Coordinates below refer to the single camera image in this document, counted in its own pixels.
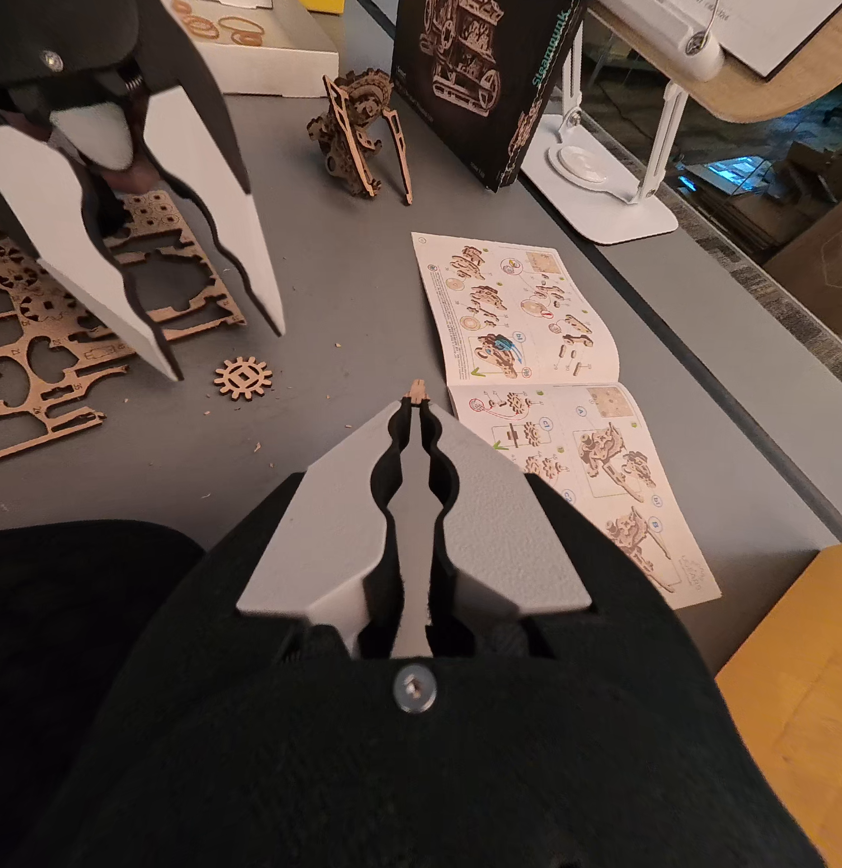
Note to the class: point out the small wooden gear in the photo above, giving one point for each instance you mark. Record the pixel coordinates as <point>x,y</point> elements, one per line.
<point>243,377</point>

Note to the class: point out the white page clip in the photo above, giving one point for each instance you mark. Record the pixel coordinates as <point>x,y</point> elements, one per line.
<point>665,30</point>

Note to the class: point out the white tray box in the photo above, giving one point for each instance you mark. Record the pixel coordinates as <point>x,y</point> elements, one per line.
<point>278,68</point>

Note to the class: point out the pile of cardboard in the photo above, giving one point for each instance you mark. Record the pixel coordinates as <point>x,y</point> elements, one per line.
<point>753,183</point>

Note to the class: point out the small yellow box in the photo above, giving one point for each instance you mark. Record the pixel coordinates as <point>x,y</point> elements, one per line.
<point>326,5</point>

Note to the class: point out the small wooden peg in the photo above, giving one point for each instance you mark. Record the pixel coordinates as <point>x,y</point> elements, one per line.
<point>416,391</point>

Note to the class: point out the curved wooden book board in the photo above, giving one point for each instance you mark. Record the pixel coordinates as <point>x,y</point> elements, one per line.
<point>753,98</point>

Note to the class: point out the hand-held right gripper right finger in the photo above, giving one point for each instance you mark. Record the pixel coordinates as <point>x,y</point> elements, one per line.
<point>509,542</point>

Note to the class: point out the white metal stand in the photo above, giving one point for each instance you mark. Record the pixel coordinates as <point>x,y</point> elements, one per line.
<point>597,217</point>

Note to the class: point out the open white book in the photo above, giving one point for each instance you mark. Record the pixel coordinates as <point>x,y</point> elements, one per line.
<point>787,34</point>

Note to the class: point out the flat cardboard box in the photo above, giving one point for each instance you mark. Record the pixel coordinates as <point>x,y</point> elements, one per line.
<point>821,271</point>

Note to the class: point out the partly built wooden model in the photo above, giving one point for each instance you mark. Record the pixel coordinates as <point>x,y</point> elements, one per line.
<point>356,102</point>

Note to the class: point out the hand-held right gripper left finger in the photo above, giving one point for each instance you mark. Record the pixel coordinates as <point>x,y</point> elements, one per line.
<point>312,542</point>

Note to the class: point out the paper instruction booklet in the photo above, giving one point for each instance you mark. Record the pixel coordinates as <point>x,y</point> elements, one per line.
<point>529,319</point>

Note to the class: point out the yellow cardboard box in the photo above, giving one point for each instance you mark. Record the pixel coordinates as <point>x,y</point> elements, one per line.
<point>801,678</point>

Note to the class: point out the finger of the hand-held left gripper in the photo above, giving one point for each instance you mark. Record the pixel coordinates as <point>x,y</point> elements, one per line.
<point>48,217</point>
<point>217,176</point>

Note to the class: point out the black model kit box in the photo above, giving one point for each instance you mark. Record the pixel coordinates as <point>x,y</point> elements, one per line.
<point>462,135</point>

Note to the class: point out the dark cloth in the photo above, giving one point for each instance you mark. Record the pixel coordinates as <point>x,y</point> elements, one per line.
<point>55,644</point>

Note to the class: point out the laser-cut wooden part sheet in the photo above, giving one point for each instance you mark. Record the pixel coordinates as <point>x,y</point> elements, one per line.
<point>55,430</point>

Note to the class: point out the person's left hand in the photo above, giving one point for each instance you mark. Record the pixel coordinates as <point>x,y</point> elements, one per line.
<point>133,178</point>

